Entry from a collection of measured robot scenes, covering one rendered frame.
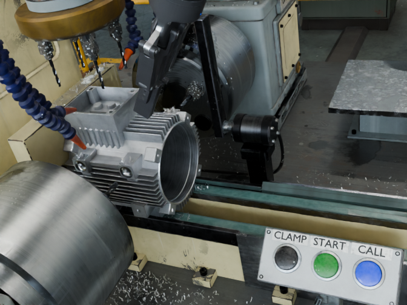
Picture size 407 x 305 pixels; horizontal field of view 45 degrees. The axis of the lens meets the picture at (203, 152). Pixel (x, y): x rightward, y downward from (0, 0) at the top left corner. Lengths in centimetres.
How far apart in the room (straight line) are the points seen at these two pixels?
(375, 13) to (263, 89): 276
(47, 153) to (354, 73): 83
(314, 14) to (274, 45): 279
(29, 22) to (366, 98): 80
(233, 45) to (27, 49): 44
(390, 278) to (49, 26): 59
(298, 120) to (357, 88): 20
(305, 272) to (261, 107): 75
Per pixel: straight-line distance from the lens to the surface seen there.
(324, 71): 168
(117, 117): 89
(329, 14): 407
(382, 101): 126
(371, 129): 134
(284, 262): 65
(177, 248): 99
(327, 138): 133
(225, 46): 111
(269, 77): 129
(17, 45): 106
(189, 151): 101
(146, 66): 71
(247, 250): 90
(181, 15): 67
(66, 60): 115
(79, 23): 80
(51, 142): 94
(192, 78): 108
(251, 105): 133
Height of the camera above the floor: 154
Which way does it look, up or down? 34 degrees down
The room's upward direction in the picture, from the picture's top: 12 degrees counter-clockwise
